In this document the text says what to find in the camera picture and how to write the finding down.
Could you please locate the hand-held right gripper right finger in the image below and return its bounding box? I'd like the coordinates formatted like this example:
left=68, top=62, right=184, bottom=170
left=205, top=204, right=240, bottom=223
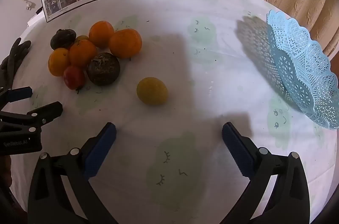
left=221, top=122, right=310, bottom=224

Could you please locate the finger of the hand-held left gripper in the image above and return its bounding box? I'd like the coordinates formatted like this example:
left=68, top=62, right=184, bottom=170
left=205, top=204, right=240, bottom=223
left=0, top=101, right=64, bottom=134
left=0, top=86, right=33, bottom=108

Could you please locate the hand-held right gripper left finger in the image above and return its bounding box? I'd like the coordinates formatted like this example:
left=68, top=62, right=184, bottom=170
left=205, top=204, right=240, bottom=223
left=28, top=122, right=119, bottom=224

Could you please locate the small red fruit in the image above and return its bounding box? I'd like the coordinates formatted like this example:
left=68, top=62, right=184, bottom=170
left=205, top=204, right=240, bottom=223
left=63, top=66, right=86, bottom=90

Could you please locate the large dark brown fruit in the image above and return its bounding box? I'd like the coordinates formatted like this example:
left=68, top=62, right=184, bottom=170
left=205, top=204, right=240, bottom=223
left=87, top=53, right=121, bottom=86

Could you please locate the small dark brown fruit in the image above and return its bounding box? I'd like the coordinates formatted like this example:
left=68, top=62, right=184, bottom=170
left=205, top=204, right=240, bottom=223
left=50, top=29, right=77, bottom=50

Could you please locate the yellow green round fruit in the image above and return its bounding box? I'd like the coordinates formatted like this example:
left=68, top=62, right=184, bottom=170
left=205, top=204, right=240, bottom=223
left=136, top=77, right=168, bottom=105

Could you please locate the large orange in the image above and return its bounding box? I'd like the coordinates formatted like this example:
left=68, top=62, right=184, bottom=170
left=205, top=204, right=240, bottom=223
left=108, top=28, right=143, bottom=59

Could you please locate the light blue lattice basket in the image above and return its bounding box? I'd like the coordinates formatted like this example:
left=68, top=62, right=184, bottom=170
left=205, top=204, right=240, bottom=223
left=266, top=9, right=339, bottom=130

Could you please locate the pair of black gloves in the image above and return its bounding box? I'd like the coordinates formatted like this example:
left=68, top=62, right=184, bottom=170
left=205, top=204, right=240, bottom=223
left=0, top=37, right=32, bottom=91

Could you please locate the white power strip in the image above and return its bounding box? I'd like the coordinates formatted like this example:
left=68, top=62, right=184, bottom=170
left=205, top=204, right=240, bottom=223
left=26, top=8, right=46, bottom=28

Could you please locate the white printed tablecloth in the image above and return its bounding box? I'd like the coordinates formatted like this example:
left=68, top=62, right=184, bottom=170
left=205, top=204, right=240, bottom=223
left=0, top=0, right=339, bottom=224

